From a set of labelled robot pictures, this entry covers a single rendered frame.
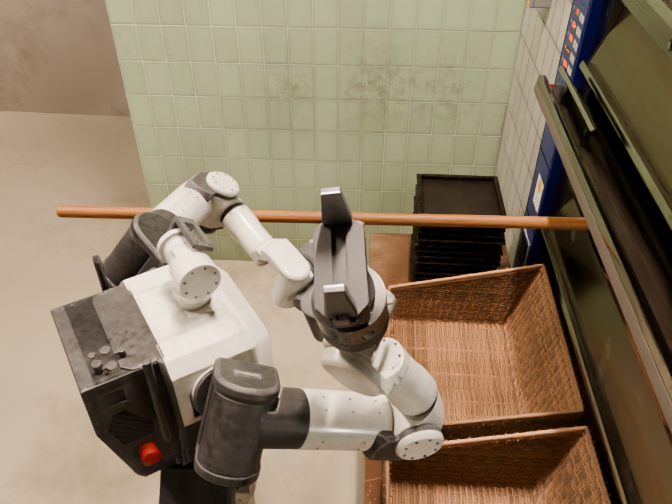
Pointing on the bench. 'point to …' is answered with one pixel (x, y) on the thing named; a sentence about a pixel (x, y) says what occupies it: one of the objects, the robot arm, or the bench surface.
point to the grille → (522, 249)
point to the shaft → (359, 218)
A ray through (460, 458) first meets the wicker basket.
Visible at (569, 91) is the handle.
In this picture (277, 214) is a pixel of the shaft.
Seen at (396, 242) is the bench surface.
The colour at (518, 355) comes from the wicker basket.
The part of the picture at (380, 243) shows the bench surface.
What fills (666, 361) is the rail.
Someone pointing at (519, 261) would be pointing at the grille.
